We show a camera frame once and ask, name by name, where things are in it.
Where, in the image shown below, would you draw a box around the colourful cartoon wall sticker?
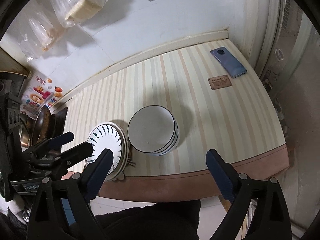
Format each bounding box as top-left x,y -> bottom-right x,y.
20,74 -> 63,120

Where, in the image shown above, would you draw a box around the steel pot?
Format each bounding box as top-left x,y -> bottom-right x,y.
19,113 -> 34,148

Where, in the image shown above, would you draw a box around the black induction cooktop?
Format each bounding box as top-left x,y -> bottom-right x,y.
46,107 -> 68,139

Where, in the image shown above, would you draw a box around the blue smartphone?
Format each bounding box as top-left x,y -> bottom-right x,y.
210,47 -> 247,79

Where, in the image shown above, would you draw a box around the brown label on mat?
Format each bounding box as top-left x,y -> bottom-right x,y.
208,75 -> 232,90

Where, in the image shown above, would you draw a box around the white plate red rim pattern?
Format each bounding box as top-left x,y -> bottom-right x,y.
104,122 -> 129,181

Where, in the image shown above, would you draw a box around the dark frying pan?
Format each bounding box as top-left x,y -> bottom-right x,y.
31,105 -> 56,146

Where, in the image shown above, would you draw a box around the white bowl dark rim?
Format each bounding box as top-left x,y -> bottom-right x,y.
127,105 -> 180,156

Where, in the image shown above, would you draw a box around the white plate blue ray pattern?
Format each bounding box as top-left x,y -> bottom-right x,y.
86,123 -> 123,175

